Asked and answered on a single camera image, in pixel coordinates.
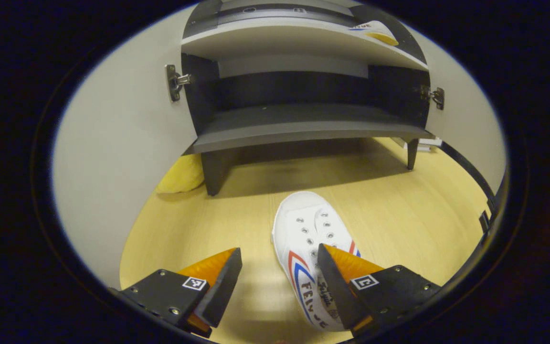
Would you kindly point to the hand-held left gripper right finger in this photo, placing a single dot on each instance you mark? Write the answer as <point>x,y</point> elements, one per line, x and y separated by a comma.
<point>334,286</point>

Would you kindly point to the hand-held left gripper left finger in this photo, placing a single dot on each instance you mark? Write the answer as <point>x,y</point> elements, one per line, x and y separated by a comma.
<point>220,291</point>

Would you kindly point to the yellow plush toy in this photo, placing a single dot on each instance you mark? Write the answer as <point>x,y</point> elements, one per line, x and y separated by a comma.
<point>182,174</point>

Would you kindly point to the grey shoe cabinet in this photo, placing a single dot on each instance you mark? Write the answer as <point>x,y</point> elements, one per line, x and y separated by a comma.
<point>303,122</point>

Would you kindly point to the white canvas shoe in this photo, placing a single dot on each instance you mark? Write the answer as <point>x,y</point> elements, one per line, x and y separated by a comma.
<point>303,224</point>
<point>375,31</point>

